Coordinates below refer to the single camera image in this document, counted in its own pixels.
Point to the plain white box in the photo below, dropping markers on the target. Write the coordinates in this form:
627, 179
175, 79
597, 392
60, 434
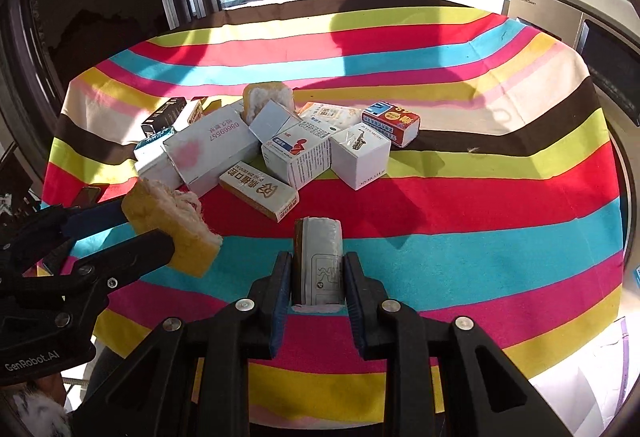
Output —
272, 121

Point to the white box red blue print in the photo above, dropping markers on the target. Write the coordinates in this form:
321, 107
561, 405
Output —
297, 159

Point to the yellow box green label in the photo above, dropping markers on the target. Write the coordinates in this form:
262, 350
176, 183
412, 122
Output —
212, 106

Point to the white and gold logo box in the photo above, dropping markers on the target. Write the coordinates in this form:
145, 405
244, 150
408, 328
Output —
257, 189

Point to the white printed packet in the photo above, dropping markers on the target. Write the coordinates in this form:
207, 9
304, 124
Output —
327, 114

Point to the large white box pink smear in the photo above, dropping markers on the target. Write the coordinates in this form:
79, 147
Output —
210, 152

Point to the red and blue box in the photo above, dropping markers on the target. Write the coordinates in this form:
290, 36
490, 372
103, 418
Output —
392, 119

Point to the beige washing machine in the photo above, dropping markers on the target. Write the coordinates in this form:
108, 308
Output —
575, 17

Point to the black small box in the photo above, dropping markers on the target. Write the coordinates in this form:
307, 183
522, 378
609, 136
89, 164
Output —
160, 114

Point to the torn yellow sponge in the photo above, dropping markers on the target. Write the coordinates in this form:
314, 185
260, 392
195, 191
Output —
165, 227

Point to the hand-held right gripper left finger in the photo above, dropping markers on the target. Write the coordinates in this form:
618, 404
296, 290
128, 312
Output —
280, 307

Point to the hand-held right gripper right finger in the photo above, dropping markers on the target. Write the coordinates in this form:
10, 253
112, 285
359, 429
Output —
356, 307

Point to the blue and white box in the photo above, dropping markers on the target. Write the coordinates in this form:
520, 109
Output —
150, 153

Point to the white box orange label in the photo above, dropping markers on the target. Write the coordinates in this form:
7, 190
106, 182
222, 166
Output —
192, 113

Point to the striped colourful tablecloth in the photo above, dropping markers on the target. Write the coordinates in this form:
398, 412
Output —
450, 227

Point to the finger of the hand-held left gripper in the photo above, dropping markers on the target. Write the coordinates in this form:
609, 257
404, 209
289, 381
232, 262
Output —
95, 217
140, 249

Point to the grey small box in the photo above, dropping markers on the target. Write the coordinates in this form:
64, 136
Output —
320, 262

